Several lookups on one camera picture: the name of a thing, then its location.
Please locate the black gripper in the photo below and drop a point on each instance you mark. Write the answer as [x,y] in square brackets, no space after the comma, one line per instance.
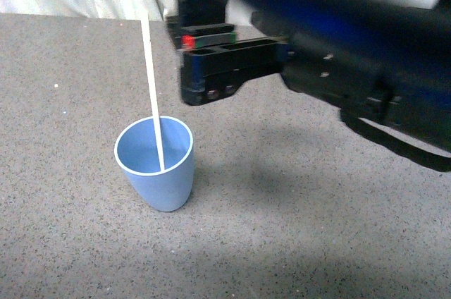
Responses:
[214,63]

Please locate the white chopstick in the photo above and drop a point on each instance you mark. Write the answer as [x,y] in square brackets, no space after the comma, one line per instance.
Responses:
[144,22]

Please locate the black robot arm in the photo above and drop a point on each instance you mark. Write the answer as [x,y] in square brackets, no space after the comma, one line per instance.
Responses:
[382,63]

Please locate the blue plastic cup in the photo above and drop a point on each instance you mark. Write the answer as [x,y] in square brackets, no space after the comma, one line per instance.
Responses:
[135,151]

